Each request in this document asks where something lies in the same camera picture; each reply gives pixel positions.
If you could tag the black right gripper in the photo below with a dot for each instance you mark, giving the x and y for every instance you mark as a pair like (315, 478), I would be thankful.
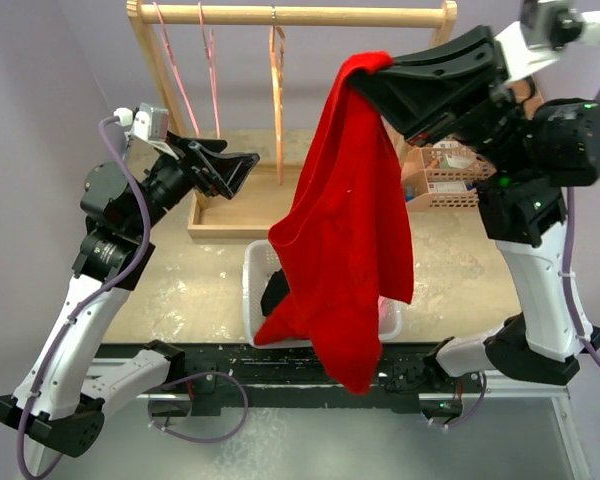
(433, 93)

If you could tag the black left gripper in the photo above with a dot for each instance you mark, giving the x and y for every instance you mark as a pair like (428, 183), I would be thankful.
(223, 171)

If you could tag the pink wire hanger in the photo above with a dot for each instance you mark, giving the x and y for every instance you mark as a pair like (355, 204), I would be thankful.
(175, 70)
(209, 45)

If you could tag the black t shirt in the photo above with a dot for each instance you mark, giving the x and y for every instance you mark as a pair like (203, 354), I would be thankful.
(276, 290)

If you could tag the red t shirt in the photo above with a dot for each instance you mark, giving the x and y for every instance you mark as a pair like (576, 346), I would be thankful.
(346, 241)

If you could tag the wooden hanger with metal hook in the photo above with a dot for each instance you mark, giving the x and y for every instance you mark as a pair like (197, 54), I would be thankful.
(276, 57)

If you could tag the pink t shirt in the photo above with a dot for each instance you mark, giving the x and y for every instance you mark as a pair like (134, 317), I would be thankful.
(383, 309)

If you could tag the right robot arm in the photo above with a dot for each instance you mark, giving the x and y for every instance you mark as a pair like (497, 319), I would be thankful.
(523, 211)

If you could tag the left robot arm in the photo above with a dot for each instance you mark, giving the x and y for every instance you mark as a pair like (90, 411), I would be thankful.
(56, 406)

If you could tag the wooden clothes rack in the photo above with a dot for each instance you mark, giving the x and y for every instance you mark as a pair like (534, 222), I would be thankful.
(264, 201)

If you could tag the peach plastic file organizer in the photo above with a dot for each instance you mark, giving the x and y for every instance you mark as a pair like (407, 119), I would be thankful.
(441, 176)

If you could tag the white plastic basket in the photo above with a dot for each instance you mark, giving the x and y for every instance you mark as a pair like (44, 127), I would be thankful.
(260, 262)

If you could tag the white box with red logo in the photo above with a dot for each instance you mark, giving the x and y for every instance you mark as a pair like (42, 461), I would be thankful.
(448, 187)

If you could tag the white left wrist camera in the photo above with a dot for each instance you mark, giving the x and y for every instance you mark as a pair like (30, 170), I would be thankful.
(147, 123)

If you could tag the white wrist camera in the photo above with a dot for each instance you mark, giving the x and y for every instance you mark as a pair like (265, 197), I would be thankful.
(147, 123)
(543, 30)

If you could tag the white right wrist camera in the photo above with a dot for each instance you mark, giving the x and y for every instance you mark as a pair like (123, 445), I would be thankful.
(543, 30)

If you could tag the aluminium rail frame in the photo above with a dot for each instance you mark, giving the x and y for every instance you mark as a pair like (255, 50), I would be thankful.
(245, 376)

